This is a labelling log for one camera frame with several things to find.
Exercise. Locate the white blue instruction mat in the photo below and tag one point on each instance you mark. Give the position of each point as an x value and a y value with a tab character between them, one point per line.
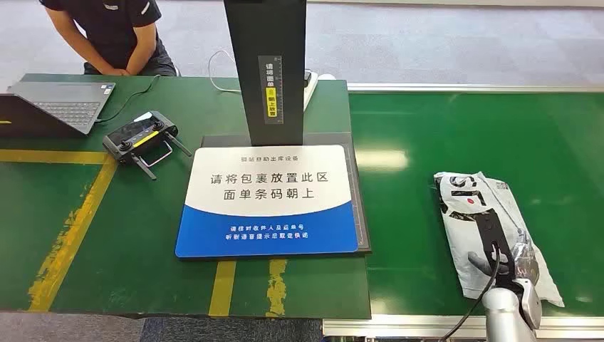
266	203

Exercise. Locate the person's left forearm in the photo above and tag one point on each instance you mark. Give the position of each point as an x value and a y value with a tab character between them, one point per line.
144	49

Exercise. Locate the black scanner column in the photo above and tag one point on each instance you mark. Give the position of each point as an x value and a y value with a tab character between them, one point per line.
269	33

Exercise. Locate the black scanner base plate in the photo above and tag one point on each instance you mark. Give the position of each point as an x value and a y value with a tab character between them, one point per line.
361	198

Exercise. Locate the grey open laptop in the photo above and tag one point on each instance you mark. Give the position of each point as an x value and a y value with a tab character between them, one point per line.
61	106

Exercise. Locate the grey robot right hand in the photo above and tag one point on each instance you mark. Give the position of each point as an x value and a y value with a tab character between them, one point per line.
524	262

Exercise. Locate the white power strip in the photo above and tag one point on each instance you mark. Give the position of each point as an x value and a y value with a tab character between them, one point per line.
311	87

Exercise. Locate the black wrist mount plate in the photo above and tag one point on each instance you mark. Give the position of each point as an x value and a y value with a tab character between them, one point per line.
490	231

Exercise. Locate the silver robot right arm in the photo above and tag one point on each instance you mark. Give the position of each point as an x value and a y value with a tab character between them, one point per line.
502	314

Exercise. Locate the person's right hand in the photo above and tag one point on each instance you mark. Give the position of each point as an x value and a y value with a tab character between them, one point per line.
115	72

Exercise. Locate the black yellow column label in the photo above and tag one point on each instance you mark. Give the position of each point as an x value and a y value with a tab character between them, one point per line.
270	89

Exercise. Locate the person's right forearm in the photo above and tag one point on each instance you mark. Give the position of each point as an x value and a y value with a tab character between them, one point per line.
75	40

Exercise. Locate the white black printed package bag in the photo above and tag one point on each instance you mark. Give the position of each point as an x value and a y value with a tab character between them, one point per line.
465	222

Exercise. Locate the person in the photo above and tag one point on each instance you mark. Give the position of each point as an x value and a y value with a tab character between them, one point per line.
115	28

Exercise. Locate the silver conveyor side rail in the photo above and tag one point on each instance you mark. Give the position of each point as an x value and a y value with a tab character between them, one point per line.
401	326
472	88

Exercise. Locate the black remote controller with antennas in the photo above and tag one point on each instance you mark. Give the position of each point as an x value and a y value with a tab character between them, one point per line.
139	137

